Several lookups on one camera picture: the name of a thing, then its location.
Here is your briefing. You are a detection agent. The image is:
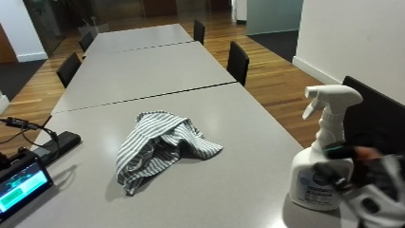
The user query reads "white spray bottle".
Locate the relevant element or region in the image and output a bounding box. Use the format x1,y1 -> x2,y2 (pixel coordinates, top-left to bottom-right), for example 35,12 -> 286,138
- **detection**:
290,84 -> 366,212

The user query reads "black chair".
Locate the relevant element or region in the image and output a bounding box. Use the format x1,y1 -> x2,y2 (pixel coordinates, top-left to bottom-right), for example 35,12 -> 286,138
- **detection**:
57,51 -> 85,89
78,30 -> 97,54
226,40 -> 251,87
193,18 -> 208,46
342,75 -> 405,157

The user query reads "white marker cube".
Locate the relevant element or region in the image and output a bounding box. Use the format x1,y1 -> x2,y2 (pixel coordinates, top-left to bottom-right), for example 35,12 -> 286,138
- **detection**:
342,181 -> 405,228

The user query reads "grey striped cloth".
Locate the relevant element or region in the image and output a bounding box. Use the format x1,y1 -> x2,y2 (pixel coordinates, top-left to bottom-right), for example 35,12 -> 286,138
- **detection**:
115,110 -> 224,197

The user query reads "black rectangular box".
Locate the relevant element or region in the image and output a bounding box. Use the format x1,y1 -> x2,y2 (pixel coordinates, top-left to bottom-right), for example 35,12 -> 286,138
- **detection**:
33,130 -> 83,168

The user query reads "grey planter box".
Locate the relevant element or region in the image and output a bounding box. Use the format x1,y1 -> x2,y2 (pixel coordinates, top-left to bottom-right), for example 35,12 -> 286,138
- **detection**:
78,16 -> 113,36

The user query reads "black device with screen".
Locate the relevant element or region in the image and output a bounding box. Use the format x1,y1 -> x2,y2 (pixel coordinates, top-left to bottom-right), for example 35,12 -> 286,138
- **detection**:
0,149 -> 57,223

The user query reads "black cable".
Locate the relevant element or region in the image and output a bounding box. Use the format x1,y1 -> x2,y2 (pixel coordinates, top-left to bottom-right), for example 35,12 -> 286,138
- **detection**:
0,116 -> 62,154

